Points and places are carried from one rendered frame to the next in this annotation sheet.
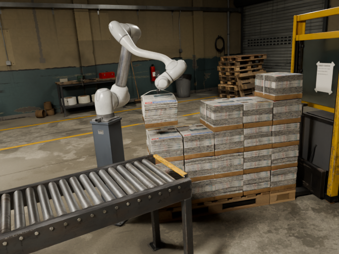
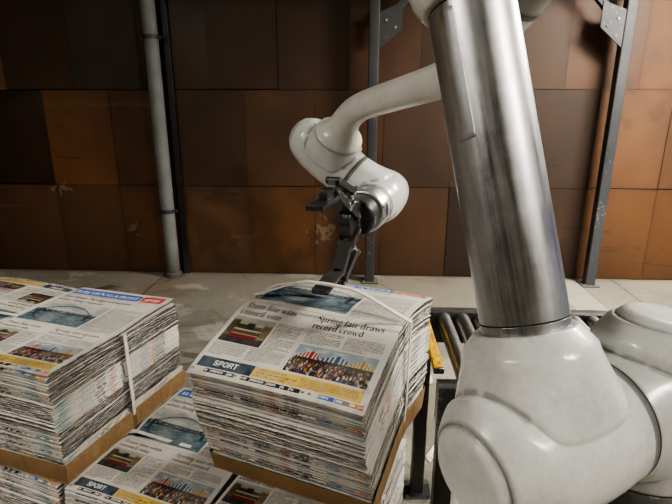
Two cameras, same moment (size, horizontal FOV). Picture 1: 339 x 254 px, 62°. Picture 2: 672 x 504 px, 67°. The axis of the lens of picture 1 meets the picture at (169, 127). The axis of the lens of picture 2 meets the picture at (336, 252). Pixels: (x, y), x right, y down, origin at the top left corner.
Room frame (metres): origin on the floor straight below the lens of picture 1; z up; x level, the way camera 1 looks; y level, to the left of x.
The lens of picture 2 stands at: (3.18, 0.52, 1.53)
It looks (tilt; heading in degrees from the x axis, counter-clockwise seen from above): 17 degrees down; 211
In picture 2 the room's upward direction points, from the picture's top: straight up
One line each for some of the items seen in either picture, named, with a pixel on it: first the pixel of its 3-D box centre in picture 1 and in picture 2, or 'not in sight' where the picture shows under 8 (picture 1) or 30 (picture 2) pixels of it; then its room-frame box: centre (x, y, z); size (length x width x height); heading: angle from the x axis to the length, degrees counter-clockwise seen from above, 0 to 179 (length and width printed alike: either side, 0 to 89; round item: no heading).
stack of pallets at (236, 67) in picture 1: (241, 76); not in sight; (9.10, -2.42, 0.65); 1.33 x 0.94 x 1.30; 122
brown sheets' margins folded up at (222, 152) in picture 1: (208, 168); not in sight; (2.60, -0.37, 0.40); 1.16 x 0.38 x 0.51; 101
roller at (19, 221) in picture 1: (19, 210); not in sight; (1.35, 0.84, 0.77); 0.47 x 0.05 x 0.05; 28
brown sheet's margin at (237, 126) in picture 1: (220, 123); (83, 405); (2.62, -0.49, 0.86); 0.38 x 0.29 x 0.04; 13
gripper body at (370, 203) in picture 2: not in sight; (353, 219); (2.37, 0.06, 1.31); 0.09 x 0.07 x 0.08; 8
